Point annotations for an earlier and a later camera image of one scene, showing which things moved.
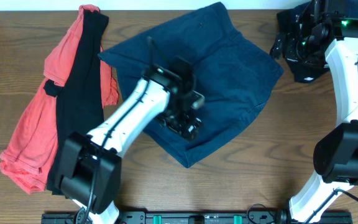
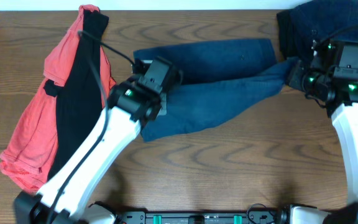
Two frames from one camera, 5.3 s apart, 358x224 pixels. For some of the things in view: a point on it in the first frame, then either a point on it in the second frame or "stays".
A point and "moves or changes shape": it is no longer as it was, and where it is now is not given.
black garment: x=79 y=94 stays
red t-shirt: x=27 y=161 stays
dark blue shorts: x=234 y=74 moves or changes shape
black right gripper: x=321 y=59 to x=296 y=75
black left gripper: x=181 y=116 to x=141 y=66
